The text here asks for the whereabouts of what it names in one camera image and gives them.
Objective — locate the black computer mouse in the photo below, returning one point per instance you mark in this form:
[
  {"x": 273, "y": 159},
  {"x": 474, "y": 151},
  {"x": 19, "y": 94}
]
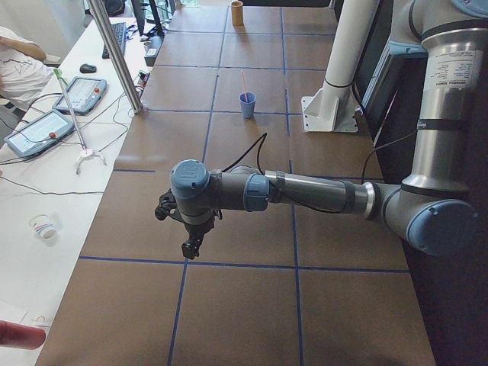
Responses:
[{"x": 87, "y": 68}]

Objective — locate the paper cup on side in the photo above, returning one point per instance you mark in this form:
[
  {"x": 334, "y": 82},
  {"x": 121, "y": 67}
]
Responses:
[{"x": 43, "y": 226}]

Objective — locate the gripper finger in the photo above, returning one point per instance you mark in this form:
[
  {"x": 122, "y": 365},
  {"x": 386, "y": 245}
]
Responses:
[{"x": 191, "y": 248}]

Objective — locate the teach pendant tablet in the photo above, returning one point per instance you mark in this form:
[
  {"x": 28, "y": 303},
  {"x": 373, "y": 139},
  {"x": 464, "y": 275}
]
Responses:
[
  {"x": 40, "y": 134},
  {"x": 84, "y": 93}
]

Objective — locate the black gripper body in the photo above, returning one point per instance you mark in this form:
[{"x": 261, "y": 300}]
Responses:
[{"x": 197, "y": 229}]

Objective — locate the wooden bamboo cup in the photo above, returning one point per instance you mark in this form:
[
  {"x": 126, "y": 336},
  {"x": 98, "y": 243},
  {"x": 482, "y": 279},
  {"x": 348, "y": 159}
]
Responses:
[{"x": 237, "y": 13}]

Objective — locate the lower teach pendant tablet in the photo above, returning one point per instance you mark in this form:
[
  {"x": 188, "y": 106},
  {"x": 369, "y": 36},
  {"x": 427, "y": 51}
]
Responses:
[{"x": 40, "y": 134}]

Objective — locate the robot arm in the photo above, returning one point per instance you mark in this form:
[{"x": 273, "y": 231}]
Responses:
[{"x": 428, "y": 208}]

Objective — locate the upper teach pendant tablet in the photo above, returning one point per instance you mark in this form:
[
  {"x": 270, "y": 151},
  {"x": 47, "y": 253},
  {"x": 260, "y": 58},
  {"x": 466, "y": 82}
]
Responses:
[{"x": 84, "y": 93}]

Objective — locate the aluminium frame post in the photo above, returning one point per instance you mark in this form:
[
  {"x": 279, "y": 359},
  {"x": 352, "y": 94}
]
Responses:
[{"x": 102, "y": 21}]

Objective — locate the pink chopstick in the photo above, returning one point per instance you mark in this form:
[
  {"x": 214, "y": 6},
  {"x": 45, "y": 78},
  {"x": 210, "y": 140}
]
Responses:
[{"x": 244, "y": 87}]

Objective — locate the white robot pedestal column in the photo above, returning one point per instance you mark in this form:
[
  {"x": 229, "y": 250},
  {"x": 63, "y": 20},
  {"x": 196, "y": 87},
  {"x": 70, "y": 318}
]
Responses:
[{"x": 332, "y": 108}]

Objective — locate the white reacher grabber tool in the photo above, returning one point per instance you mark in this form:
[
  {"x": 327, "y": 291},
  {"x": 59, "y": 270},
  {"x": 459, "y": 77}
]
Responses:
[{"x": 85, "y": 153}]

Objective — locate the red cylinder bottle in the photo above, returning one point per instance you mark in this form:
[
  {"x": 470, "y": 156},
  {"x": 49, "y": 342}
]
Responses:
[{"x": 20, "y": 336}]

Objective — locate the seated person white shirt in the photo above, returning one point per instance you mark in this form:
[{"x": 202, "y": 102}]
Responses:
[{"x": 23, "y": 71}]

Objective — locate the blue plastic cup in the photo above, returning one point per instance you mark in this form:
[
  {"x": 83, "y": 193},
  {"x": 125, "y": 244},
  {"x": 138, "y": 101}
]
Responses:
[{"x": 247, "y": 109}]

